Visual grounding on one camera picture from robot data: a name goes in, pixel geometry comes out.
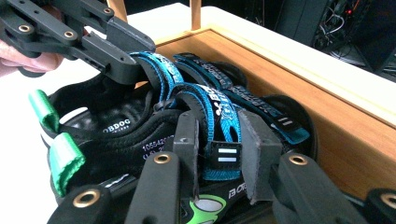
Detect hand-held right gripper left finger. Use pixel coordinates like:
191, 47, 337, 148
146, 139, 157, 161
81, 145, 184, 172
172, 109, 201, 201

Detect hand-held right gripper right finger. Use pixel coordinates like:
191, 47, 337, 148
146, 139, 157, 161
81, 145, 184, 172
237, 108, 283, 205

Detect black sandal with blue straps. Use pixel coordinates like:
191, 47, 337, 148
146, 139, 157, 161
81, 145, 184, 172
28, 50, 316, 157
48, 83, 276, 224

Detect three-tier wooden shoe rack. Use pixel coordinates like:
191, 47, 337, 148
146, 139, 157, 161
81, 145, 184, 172
106, 0, 396, 201

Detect dark equipment with cables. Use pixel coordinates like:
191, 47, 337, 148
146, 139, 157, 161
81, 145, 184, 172
274, 0, 396, 74

